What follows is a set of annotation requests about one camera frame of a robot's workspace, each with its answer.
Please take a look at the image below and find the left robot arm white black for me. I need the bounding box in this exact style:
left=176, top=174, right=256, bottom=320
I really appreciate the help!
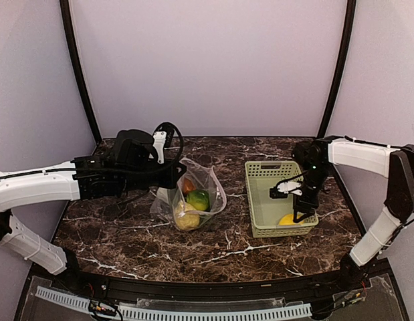
left=0, top=122, right=186, bottom=292

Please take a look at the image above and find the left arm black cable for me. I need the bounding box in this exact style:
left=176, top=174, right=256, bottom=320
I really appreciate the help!
left=0, top=122, right=185, bottom=201

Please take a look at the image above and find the white slotted cable duct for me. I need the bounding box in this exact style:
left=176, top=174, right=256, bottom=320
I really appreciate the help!
left=35, top=286, right=312, bottom=321

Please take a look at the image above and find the left black frame post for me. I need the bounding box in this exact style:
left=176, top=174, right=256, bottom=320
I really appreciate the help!
left=59, top=0, right=102, bottom=145

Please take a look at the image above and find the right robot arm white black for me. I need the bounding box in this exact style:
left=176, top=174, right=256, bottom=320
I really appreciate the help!
left=292, top=136, right=414, bottom=290

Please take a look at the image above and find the orange yellow pepper toy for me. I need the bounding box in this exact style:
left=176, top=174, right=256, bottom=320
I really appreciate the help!
left=182, top=178, right=196, bottom=195

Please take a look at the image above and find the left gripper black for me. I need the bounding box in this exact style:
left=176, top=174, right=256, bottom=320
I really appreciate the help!
left=118, top=156, right=187, bottom=192

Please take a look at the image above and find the clear dotted zip top bag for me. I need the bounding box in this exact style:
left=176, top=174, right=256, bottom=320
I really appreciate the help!
left=150, top=157, right=227, bottom=231

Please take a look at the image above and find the light green round food toy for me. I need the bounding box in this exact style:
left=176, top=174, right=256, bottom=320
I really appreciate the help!
left=186, top=189, right=210, bottom=211

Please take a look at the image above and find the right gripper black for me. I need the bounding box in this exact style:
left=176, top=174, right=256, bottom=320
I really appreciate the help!
left=294, top=164, right=332, bottom=222

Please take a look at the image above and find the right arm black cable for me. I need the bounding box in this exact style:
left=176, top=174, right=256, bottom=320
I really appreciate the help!
left=343, top=135, right=414, bottom=231

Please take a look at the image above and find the black frame post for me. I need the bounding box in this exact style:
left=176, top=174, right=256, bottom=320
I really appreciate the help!
left=316, top=0, right=356, bottom=138
left=59, top=0, right=102, bottom=145

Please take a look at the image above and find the beige wrinkled round food toy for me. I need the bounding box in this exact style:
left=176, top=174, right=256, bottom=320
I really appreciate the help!
left=173, top=201, right=200, bottom=231

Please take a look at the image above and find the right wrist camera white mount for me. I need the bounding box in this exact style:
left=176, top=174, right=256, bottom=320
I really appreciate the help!
left=269, top=181, right=302, bottom=199

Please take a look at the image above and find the yellow lemon toy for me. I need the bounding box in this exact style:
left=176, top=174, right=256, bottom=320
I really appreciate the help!
left=278, top=214, right=304, bottom=226

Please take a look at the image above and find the bok choy toy green white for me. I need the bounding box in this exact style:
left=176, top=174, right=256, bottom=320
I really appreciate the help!
left=199, top=213, right=213, bottom=227

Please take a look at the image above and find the pale green plastic basket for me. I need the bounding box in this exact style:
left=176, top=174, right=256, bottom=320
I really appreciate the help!
left=245, top=160, right=319, bottom=238

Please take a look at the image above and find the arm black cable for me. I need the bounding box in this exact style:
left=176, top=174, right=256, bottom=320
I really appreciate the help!
left=0, top=122, right=185, bottom=201
left=343, top=135, right=414, bottom=231

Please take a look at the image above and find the black front rail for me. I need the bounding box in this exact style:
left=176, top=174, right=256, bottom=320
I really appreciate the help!
left=32, top=260, right=391, bottom=304

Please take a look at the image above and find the right black frame post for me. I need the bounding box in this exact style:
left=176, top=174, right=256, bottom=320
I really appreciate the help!
left=316, top=0, right=356, bottom=138

